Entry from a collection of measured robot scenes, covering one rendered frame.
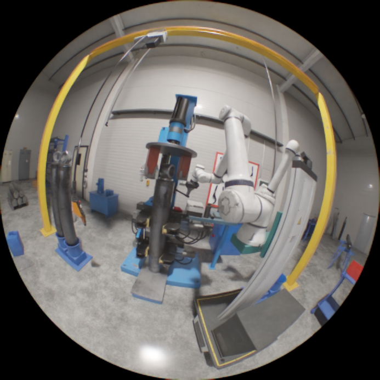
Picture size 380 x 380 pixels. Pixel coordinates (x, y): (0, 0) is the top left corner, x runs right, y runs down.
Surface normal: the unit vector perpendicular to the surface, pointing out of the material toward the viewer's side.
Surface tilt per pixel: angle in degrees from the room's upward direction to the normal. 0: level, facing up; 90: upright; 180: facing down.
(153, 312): 0
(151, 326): 0
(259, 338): 0
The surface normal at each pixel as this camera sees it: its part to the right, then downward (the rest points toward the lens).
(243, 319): 0.19, -0.97
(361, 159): -0.98, -0.19
